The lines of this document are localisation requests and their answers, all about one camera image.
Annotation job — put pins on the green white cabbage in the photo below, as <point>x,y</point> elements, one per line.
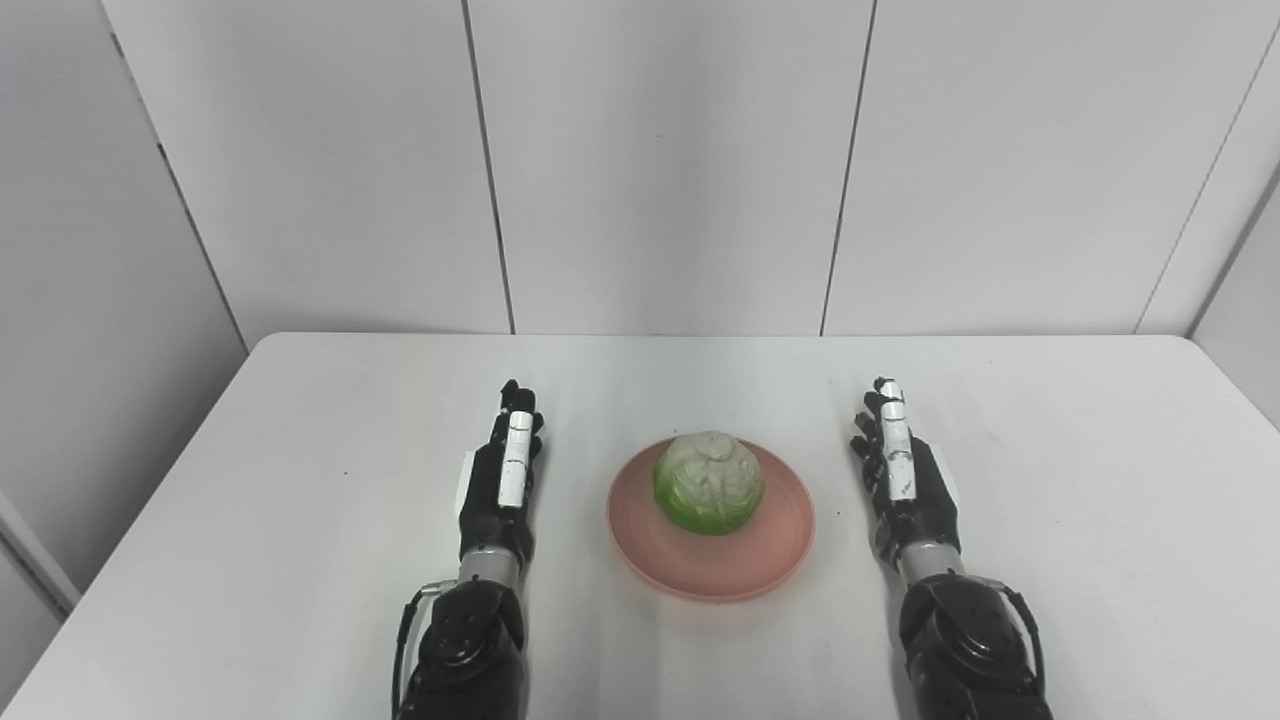
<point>710,482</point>

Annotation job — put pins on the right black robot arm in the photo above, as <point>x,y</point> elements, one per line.
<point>965,640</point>

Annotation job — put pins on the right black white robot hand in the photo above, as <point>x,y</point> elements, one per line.
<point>915,500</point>

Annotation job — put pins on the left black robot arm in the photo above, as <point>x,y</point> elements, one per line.
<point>470,640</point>

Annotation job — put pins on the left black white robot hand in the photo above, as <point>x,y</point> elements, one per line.
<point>497,500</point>

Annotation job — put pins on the pink round plate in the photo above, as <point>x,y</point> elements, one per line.
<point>715,560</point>

